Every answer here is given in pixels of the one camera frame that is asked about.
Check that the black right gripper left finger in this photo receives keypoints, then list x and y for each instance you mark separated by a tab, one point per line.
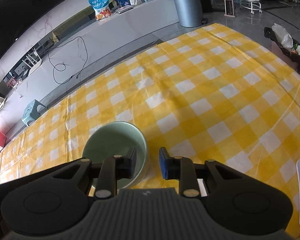
113	169

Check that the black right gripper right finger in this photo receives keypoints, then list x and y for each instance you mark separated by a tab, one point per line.
180	169

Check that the pale green ceramic bowl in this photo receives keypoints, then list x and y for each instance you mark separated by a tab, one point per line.
117	138

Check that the yellow white checkered tablecloth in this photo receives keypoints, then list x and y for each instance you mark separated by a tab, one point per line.
209	94

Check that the light green plastic stool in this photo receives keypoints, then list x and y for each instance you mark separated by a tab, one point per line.
31	113

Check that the red box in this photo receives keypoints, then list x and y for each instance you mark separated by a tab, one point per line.
2	139

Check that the white wifi router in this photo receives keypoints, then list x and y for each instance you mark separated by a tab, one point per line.
32	60

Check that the black bag with trash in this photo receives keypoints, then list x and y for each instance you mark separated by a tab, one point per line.
284	46

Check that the blue snack bag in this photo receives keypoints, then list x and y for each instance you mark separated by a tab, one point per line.
101	8

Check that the grey metal trash bin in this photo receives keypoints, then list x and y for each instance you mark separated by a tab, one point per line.
189	13

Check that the pink space heater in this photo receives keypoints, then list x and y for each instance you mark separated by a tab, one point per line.
229	8

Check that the white round rolling stool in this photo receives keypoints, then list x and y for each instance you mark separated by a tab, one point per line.
251	5

